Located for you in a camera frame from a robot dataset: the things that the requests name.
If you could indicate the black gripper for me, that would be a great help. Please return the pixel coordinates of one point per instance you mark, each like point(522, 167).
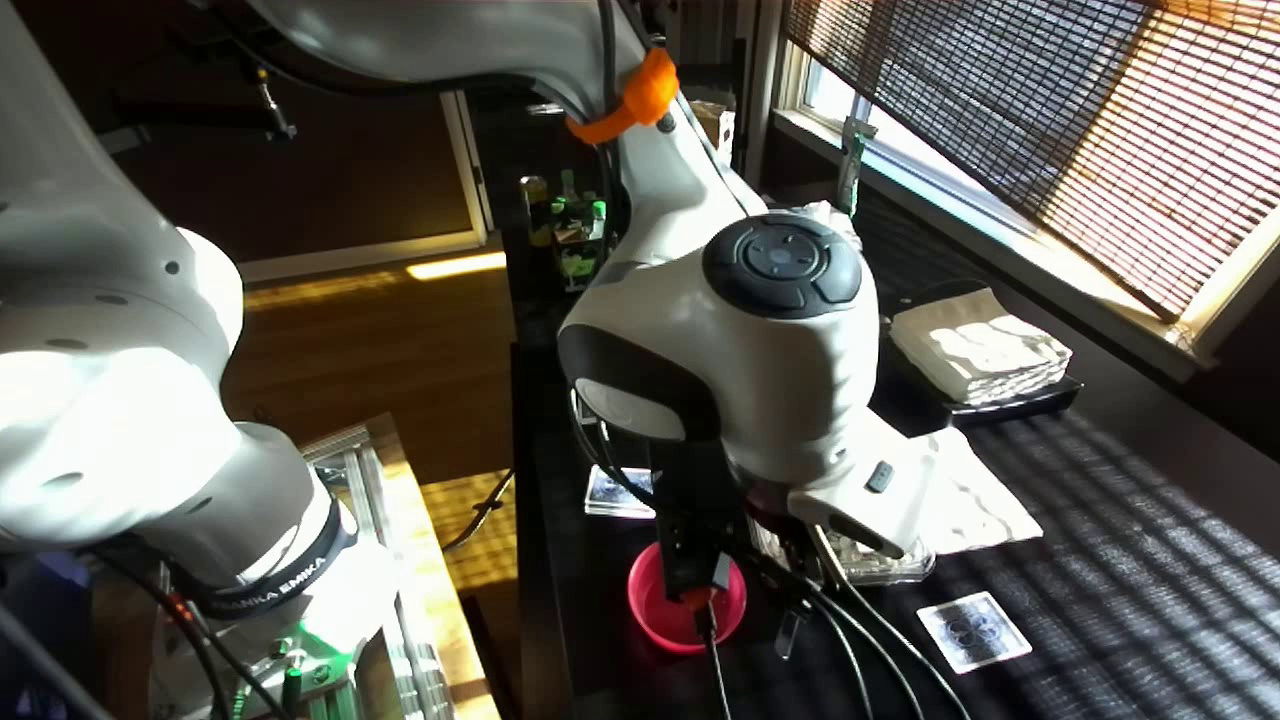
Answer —
point(701, 515)

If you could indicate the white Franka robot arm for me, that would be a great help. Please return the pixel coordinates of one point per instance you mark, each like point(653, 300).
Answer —
point(747, 346)

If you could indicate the pink plastic bowl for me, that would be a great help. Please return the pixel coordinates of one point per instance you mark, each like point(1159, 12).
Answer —
point(653, 610)

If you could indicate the blue white playing card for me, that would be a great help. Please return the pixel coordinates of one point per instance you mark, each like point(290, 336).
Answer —
point(606, 497)

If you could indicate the bottle carrier box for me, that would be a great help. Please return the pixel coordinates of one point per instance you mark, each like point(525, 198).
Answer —
point(579, 263)

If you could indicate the flat white napkin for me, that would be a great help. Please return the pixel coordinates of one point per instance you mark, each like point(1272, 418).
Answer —
point(986, 497)

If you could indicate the black white photo card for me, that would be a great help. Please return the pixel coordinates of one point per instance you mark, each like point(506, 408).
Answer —
point(974, 630)

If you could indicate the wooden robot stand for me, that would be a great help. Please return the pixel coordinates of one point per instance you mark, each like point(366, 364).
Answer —
point(401, 572)

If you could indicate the clear bottle green cap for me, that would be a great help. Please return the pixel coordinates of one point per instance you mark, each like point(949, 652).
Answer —
point(594, 223)

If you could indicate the stack of white napkins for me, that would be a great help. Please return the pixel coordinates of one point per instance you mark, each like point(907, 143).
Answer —
point(983, 346)

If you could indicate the cardboard box with face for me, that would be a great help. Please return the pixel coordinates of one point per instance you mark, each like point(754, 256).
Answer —
point(716, 134)

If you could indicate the clear slim bottle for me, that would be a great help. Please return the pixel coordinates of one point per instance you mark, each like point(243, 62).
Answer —
point(852, 161)

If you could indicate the bamboo window blind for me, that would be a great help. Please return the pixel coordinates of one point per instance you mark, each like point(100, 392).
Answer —
point(1067, 134)

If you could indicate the white window frame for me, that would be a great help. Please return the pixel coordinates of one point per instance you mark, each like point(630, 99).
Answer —
point(1002, 228)

